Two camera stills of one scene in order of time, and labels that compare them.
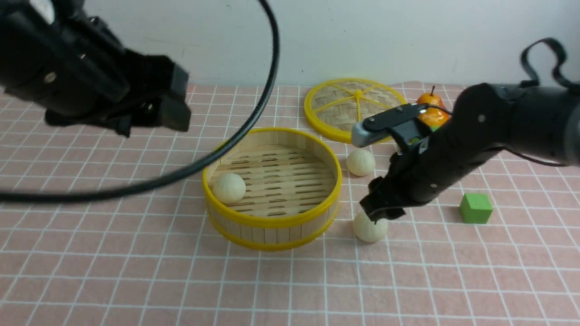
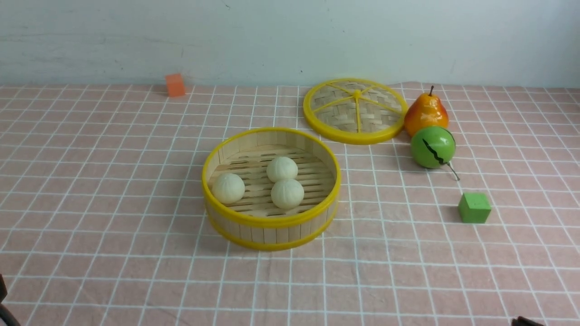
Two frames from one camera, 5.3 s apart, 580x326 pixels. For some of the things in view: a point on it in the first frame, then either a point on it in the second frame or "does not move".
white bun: (365, 230) -> (287, 194)
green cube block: (476, 208) does not move
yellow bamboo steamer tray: (273, 189) does not move
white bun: (228, 188) does not move
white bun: (360, 162) -> (281, 168)
